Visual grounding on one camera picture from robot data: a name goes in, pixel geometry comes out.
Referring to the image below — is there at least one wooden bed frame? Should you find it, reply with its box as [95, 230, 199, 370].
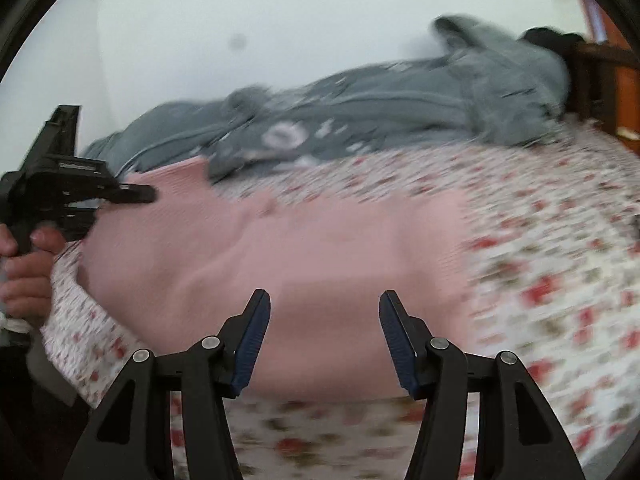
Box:
[562, 0, 640, 157]

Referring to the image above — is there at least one grey printed quilt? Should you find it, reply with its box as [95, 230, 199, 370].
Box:
[80, 14, 572, 182]

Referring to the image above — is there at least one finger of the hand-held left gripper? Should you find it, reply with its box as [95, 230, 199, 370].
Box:
[102, 184, 157, 206]

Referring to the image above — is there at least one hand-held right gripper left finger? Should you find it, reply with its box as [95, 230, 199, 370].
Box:
[65, 288, 272, 480]

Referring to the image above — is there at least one pink knit sweater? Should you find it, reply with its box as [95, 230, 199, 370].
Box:
[76, 156, 477, 405]

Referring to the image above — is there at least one dark cloth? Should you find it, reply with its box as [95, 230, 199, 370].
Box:
[522, 27, 587, 58]

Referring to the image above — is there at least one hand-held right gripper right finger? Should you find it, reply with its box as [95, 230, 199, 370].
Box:
[378, 290, 586, 480]

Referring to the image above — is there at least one floral bed sheet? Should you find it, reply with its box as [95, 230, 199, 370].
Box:
[40, 122, 640, 480]

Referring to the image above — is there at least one person's left hand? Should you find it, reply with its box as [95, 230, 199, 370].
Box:
[0, 222, 67, 319]

